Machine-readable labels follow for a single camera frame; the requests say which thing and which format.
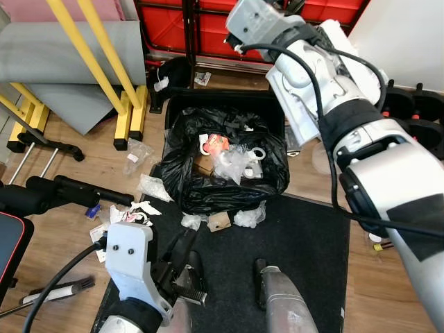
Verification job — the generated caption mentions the black rubbish bin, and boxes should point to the black rubbish bin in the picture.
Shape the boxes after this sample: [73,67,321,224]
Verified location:
[163,90,289,122]

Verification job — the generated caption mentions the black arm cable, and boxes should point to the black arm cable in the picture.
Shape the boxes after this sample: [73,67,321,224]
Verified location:
[21,234,110,333]
[239,42,444,240]

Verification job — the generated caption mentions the crumpled white red paper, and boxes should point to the crumpled white red paper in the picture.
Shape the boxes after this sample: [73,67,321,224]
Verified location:
[111,201,162,226]

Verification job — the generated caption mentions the clear bag of grey parts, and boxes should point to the clear bag of grey parts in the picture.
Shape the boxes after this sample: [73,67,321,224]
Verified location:
[212,144,268,185]

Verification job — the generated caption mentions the brown cardboard piece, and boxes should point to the brown cardboard piece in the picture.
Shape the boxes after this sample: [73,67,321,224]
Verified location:
[208,212,232,232]
[194,160,216,178]

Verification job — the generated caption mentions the black rubbish bag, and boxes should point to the black rubbish bag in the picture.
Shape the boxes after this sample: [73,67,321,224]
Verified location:
[160,108,291,214]

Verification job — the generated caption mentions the black foam bench roller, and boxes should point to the black foam bench roller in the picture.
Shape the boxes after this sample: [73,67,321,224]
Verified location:
[0,182,53,216]
[54,175,134,207]

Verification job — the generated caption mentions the black dumbbell red collar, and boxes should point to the black dumbbell red collar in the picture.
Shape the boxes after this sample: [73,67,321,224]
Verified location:
[380,82,420,139]

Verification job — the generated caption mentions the silver robot right leg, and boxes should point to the silver robot right leg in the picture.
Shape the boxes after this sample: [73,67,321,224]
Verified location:
[253,258,320,333]

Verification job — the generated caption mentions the bubble wrap piece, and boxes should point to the bubble wrap piece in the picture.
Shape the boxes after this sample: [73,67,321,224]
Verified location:
[182,212,209,231]
[137,173,174,202]

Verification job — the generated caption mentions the black weight bench red trim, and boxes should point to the black weight bench red trim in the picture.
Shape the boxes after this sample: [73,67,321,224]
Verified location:
[0,208,35,293]

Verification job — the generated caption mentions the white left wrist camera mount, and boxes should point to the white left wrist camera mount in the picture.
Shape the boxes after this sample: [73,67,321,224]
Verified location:
[105,222,173,321]

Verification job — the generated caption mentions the red orange packet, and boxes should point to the red orange packet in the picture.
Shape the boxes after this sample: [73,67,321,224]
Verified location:
[200,134,230,155]

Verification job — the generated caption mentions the yellow dip bar stand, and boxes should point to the yellow dip bar stand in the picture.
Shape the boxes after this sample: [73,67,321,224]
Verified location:
[14,0,149,139]
[0,0,133,153]

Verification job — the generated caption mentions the black bench foot bar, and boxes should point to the black bench foot bar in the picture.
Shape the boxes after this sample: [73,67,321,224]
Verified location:
[10,130,85,182]

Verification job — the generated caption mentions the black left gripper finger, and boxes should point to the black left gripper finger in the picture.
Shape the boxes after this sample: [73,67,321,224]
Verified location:
[158,239,182,278]
[175,228,200,273]

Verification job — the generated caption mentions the dark floor mat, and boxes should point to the dark floor mat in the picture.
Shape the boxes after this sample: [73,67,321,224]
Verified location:
[90,194,351,333]

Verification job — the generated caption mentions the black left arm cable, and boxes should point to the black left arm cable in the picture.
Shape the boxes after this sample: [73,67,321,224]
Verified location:
[21,234,110,333]

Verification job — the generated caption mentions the clear plastic bag with label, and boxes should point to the clear plastic bag with label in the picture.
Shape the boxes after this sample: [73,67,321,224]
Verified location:
[125,139,155,174]

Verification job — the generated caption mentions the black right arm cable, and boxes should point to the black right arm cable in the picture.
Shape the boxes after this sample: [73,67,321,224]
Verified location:
[239,42,444,240]

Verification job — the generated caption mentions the pink foam puzzle mat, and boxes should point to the pink foam puzzle mat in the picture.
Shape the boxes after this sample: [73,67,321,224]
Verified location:
[24,0,126,22]

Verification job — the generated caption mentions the grey rolled mat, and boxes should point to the grey rolled mat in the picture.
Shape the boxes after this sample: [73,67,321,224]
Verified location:
[0,21,146,136]

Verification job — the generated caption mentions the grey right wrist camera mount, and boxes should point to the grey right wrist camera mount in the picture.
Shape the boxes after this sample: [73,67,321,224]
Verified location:
[225,0,296,54]

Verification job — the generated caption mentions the clear plastic wad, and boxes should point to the clear plastic wad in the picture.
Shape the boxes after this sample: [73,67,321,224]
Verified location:
[234,203,268,228]

